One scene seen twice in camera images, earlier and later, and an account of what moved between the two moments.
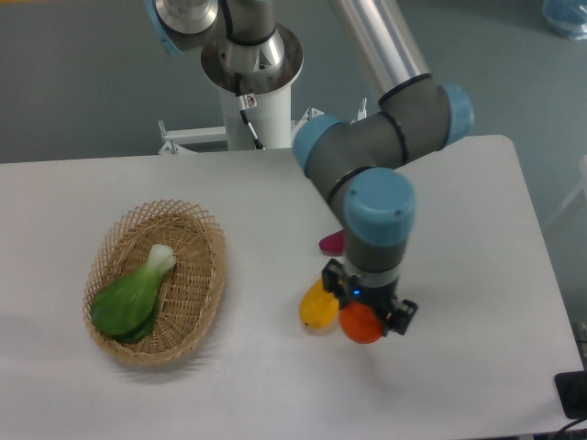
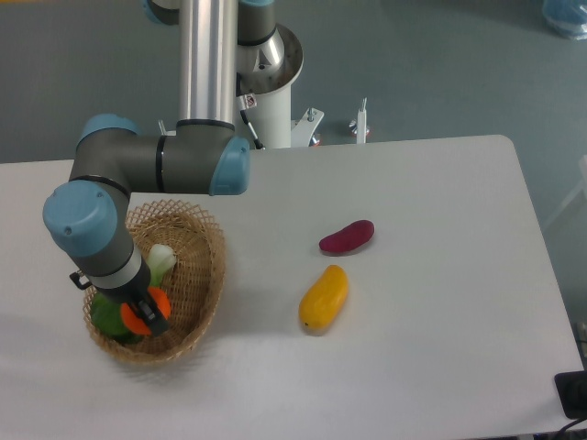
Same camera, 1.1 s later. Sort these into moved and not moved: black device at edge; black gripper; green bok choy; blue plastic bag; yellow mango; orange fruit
Moved: black gripper; orange fruit
Not moved: blue plastic bag; green bok choy; yellow mango; black device at edge
